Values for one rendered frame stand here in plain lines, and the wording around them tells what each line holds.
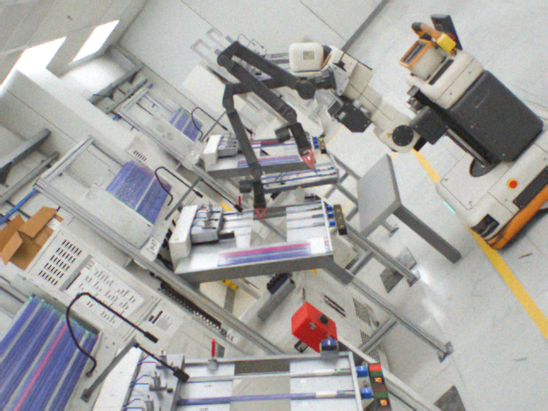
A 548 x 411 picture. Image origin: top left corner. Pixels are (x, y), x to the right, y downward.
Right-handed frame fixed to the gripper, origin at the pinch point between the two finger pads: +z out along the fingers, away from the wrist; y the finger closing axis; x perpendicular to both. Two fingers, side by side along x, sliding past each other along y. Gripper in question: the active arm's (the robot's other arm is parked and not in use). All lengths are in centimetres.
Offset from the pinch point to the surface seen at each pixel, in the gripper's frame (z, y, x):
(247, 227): -0.1, 13.1, -6.9
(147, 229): -16, 50, -49
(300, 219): -2.0, 12.4, 20.3
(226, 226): 0.3, 8.4, -17.8
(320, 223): -2.7, 21.1, 30.2
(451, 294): 38, 28, 94
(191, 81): -18, -440, -93
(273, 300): 36.4, 24.9, 3.9
